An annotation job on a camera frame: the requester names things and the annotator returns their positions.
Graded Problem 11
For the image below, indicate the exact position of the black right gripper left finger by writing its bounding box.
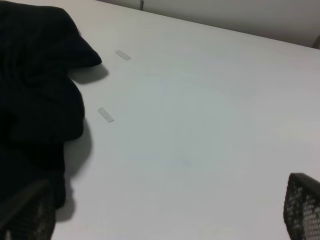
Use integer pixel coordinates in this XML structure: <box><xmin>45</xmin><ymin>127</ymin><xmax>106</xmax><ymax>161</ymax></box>
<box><xmin>0</xmin><ymin>180</ymin><xmax>56</xmax><ymax>240</ymax></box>

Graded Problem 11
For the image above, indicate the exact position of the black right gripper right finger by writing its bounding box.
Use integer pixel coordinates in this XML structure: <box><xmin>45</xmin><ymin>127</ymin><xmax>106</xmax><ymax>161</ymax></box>
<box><xmin>283</xmin><ymin>173</ymin><xmax>320</xmax><ymax>240</ymax></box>

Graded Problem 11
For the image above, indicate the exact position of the black short sleeve shirt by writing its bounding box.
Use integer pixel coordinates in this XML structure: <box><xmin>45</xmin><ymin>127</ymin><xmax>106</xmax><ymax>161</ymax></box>
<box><xmin>0</xmin><ymin>1</ymin><xmax>102</xmax><ymax>209</ymax></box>

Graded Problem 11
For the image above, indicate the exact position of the white tape strip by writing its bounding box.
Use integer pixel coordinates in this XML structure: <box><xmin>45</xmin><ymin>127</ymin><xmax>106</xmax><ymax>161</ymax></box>
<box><xmin>115</xmin><ymin>50</ymin><xmax>131</xmax><ymax>61</ymax></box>
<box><xmin>98</xmin><ymin>107</ymin><xmax>114</xmax><ymax>123</ymax></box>

